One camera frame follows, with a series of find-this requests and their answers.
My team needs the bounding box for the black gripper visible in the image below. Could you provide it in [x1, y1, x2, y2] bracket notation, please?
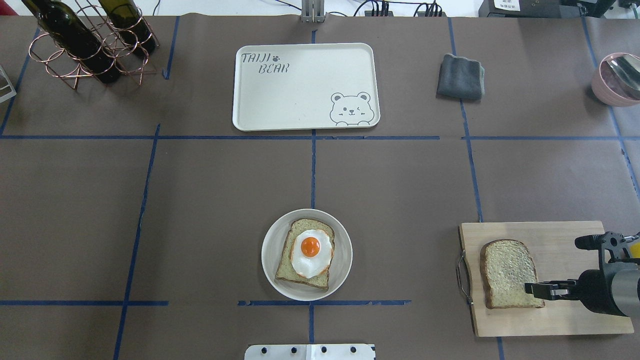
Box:
[525, 269, 614, 313]

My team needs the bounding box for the white round plate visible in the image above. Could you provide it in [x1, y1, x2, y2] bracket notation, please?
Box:
[262, 209, 354, 301]

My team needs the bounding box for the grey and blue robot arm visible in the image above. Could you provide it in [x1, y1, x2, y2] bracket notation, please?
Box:
[524, 263, 639, 318]

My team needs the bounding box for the cream bear tray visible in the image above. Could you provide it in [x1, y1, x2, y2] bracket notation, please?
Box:
[232, 42, 381, 132]

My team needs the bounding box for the wooden cutting board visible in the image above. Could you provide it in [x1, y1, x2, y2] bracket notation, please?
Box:
[459, 221, 634, 337]

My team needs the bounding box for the pink bowl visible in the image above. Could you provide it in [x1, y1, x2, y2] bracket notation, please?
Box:
[590, 52, 640, 107]

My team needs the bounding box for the folded grey cloth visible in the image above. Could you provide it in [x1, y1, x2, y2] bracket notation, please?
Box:
[436, 53, 485, 101]

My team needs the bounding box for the metal scoop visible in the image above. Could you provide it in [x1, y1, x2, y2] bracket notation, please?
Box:
[606, 54, 640, 93]

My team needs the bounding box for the fried egg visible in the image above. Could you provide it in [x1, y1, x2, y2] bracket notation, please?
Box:
[289, 228, 334, 280]

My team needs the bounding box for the green wine bottle middle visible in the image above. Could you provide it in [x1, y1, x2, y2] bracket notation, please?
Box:
[99, 0, 157, 59]

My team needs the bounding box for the green wine bottle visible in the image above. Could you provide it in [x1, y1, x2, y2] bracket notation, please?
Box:
[22, 0, 121, 84]
[99, 0, 157, 59]

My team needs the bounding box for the green wine bottle front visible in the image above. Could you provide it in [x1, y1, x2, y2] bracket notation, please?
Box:
[22, 0, 121, 84]

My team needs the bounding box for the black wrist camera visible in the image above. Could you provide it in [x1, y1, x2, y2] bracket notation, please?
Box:
[574, 231, 640, 265]

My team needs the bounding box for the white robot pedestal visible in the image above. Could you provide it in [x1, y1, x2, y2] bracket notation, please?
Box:
[244, 343, 377, 360]

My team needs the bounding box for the aluminium frame post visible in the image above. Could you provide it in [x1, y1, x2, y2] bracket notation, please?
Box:
[301, 0, 327, 24]

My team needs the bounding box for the copper wire bottle rack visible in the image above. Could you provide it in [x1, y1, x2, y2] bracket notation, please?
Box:
[24, 0, 160, 90]

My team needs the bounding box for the white wire cup rack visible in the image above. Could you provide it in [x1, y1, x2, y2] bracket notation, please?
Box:
[0, 65, 18, 104]

